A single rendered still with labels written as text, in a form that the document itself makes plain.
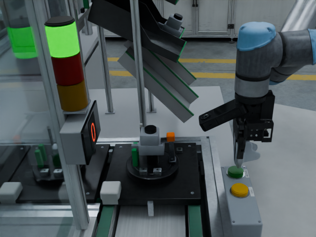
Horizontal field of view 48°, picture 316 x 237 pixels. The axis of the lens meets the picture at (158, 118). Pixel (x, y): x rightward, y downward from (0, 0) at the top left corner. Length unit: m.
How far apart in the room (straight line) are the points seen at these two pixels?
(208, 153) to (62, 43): 0.58
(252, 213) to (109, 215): 0.33
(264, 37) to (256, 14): 4.22
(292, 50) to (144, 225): 0.51
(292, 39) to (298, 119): 0.69
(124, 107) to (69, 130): 0.89
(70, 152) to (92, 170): 0.33
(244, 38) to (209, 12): 4.20
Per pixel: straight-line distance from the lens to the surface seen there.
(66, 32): 0.60
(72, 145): 0.64
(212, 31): 5.00
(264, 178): 1.12
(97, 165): 0.99
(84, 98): 0.65
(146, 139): 0.88
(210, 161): 1.01
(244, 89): 0.80
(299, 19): 0.98
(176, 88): 1.21
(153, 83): 1.07
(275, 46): 0.78
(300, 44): 0.81
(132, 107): 1.50
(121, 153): 1.03
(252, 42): 0.76
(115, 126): 1.38
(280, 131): 1.36
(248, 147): 0.89
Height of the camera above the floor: 1.55
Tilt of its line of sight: 30 degrees down
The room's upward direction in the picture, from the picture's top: 3 degrees counter-clockwise
